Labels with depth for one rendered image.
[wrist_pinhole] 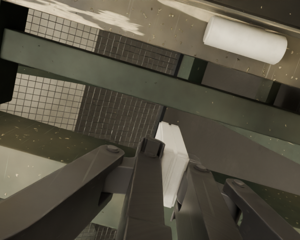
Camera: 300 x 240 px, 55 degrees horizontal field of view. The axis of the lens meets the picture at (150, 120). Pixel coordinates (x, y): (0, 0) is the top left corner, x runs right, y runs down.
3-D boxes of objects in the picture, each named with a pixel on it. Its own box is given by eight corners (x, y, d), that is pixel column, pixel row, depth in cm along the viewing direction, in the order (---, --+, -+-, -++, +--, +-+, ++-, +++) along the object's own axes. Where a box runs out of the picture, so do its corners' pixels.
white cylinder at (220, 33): (200, 44, 32) (269, 65, 32) (205, 43, 29) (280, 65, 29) (209, 16, 31) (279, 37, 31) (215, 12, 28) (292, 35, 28)
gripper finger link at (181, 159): (175, 154, 15) (190, 157, 15) (169, 123, 21) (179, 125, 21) (159, 205, 15) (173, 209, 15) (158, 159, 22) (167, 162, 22)
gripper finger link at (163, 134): (159, 205, 15) (145, 202, 15) (158, 159, 22) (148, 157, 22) (175, 154, 15) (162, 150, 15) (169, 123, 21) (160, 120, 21)
